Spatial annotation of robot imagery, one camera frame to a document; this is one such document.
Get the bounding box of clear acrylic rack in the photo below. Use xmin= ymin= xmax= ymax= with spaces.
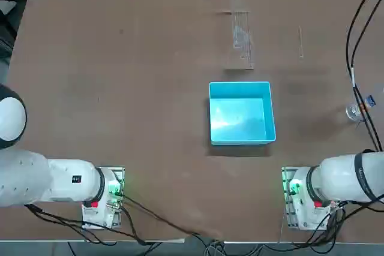
xmin=224 ymin=0 xmax=256 ymax=71

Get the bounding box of blue plastic bin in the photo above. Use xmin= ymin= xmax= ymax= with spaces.
xmin=208 ymin=81 xmax=277 ymax=146

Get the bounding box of clear bottle with blue cap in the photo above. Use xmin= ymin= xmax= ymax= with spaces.
xmin=344 ymin=92 xmax=379 ymax=123

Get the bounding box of dark floor cable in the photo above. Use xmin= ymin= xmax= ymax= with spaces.
xmin=119 ymin=192 xmax=225 ymax=243

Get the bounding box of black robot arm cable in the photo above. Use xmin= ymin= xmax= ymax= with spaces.
xmin=345 ymin=0 xmax=384 ymax=152

